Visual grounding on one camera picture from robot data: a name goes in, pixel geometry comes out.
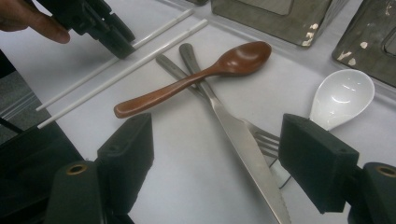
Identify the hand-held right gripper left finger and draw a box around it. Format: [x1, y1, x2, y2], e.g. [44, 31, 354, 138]
[96, 112, 155, 217]

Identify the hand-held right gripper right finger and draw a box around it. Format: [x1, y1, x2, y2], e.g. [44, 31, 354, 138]
[277, 113, 361, 215]

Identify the white chopstick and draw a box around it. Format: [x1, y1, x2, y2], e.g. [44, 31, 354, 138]
[35, 8, 194, 112]
[36, 18, 209, 130]

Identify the metal fork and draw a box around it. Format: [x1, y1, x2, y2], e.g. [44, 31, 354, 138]
[154, 54, 281, 160]

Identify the metal knife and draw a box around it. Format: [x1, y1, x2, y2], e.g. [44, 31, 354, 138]
[178, 42, 293, 224]

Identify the white ceramic spoon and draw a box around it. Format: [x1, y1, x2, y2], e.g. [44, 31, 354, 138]
[269, 68, 375, 189]

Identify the brown wooden spoon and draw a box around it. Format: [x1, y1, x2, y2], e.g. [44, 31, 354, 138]
[113, 40, 273, 119]

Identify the transparent grey plastic bin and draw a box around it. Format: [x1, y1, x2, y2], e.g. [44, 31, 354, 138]
[210, 0, 350, 48]
[331, 0, 396, 88]

